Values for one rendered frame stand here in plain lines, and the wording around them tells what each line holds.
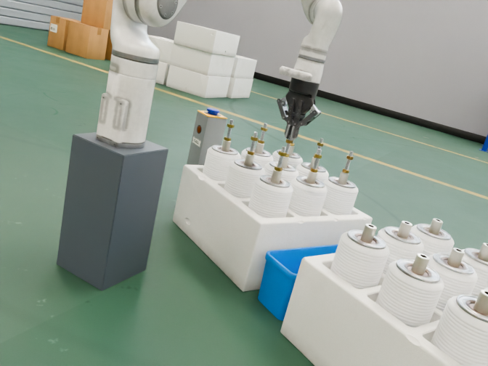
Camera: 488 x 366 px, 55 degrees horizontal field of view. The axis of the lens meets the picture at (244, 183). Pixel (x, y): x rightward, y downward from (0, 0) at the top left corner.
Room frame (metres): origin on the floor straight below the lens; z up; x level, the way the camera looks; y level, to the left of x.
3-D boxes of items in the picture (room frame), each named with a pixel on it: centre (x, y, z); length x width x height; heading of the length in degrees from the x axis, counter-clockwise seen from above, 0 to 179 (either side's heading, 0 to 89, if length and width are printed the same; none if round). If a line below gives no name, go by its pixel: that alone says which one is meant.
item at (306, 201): (1.16, -0.16, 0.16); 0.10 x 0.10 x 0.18
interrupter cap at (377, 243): (0.85, -0.26, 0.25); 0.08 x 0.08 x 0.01
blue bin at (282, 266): (1.03, -0.23, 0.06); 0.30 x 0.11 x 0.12; 128
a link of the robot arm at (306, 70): (1.24, -0.08, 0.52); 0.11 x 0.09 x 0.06; 148
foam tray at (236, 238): (1.26, -0.09, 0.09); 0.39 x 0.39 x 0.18; 38
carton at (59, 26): (4.90, 2.10, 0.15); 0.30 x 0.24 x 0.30; 154
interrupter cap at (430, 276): (0.76, -0.33, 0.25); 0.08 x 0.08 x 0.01
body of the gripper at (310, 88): (1.26, -0.09, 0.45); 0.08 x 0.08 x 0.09
